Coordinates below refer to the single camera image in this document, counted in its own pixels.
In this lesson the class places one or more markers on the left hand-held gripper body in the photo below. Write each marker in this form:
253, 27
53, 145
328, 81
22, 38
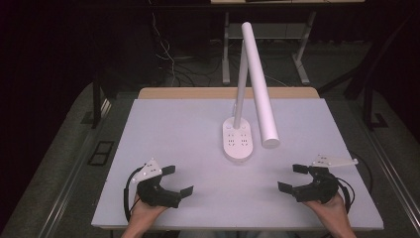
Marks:
155, 193

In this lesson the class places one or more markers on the person's left hand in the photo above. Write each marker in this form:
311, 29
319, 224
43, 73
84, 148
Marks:
142, 213

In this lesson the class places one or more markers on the white table mat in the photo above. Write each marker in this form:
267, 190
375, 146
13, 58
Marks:
185, 148

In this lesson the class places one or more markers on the dark metal stand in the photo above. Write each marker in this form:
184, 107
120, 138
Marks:
96, 105
369, 82

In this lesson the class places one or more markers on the metal floor rail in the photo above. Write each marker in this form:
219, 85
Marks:
74, 175
396, 178

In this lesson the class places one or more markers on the person's right hand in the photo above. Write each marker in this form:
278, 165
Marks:
333, 213

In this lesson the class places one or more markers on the grey metal desk frame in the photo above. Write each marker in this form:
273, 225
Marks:
226, 66

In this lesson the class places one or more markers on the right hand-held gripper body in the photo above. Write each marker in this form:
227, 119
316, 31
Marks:
318, 190

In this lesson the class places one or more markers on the black floor frame plate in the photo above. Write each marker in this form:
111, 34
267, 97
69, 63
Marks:
100, 153

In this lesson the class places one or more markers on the white desk lamp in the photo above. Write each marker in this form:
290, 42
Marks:
259, 82

